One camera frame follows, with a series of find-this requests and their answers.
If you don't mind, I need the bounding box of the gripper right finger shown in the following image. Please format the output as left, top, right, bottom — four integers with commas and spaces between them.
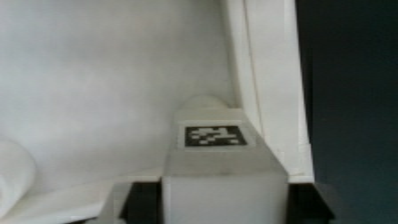
285, 182, 337, 224

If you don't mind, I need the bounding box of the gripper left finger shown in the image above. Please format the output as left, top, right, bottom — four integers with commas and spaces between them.
86, 181, 163, 224

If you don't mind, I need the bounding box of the white table leg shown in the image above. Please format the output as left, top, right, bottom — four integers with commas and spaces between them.
161, 96, 287, 224

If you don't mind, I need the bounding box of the white square table top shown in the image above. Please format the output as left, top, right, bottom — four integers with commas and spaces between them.
0, 0, 314, 224

